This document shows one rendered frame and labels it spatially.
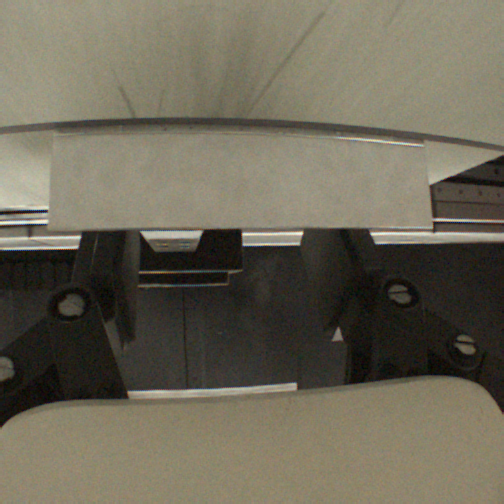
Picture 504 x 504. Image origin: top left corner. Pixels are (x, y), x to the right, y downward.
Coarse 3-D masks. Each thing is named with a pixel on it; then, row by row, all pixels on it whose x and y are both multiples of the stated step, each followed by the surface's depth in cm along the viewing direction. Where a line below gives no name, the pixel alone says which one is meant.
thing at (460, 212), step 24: (480, 168) 48; (432, 192) 46; (456, 192) 47; (480, 192) 48; (432, 216) 46; (456, 216) 46; (480, 216) 47; (0, 240) 38; (24, 240) 39; (48, 240) 40; (72, 240) 41; (264, 240) 48; (288, 240) 49; (384, 240) 53; (408, 240) 54; (432, 240) 55; (456, 240) 56; (480, 240) 57
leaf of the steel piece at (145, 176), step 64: (64, 128) 8; (128, 128) 8; (192, 128) 8; (256, 128) 8; (64, 192) 8; (128, 192) 8; (192, 192) 8; (256, 192) 8; (320, 192) 9; (384, 192) 9
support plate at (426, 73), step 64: (0, 0) 4; (64, 0) 4; (128, 0) 4; (192, 0) 4; (256, 0) 4; (320, 0) 4; (384, 0) 4; (448, 0) 4; (0, 64) 5; (64, 64) 5; (128, 64) 6; (192, 64) 6; (256, 64) 6; (320, 64) 6; (384, 64) 6; (448, 64) 6; (384, 128) 9; (448, 128) 8; (0, 192) 13
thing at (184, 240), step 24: (144, 240) 35; (168, 240) 26; (192, 240) 27; (216, 240) 36; (240, 240) 37; (144, 264) 35; (168, 264) 35; (192, 264) 36; (216, 264) 36; (240, 264) 36
